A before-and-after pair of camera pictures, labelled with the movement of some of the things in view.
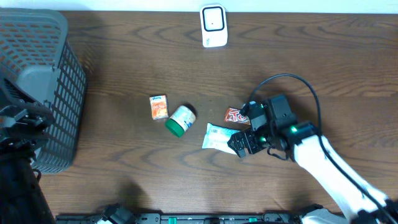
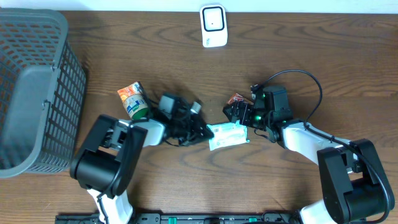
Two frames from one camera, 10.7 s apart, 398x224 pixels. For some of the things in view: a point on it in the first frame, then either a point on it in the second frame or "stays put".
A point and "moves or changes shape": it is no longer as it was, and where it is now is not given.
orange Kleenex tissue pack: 159,106 → 134,89
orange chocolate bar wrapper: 235,116 moves or changes shape
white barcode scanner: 214,25 stays put
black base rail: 114,214 stays put
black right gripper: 252,145 → 237,109
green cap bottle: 182,118 moves or changes shape
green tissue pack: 217,137 moves or changes shape
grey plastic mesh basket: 37,58 stays put
